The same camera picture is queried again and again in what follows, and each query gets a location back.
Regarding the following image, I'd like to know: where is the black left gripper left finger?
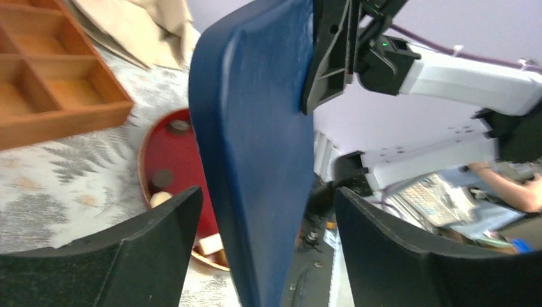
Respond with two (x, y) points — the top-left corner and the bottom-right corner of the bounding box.
(1, 186), (203, 307)

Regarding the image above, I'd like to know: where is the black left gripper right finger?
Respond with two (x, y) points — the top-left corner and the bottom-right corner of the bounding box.
(334, 187), (541, 306)

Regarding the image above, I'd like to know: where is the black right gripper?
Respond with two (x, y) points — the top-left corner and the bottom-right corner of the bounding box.
(301, 0), (421, 115)

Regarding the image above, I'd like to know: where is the blue tin lid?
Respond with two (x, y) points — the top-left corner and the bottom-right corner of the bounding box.
(189, 1), (314, 306)

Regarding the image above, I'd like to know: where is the red round tray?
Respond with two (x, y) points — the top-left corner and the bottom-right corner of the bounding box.
(137, 108), (230, 272)

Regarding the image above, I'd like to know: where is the person forearm in background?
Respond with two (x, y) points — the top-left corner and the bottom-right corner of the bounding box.
(467, 162), (541, 213)

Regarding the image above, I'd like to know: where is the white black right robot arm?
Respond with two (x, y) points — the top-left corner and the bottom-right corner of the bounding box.
(301, 1), (541, 196)

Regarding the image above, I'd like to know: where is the floral tablecloth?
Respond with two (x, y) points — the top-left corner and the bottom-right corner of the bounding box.
(1, 51), (239, 306)

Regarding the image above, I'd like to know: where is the beige crumpled cloth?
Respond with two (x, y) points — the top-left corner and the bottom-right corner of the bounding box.
(64, 0), (199, 70)

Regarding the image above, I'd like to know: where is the orange wooden divided box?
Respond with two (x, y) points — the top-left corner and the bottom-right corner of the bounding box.
(1, 1), (133, 150)

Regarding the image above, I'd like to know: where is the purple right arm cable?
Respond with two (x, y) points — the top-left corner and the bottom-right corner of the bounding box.
(389, 23), (542, 73)

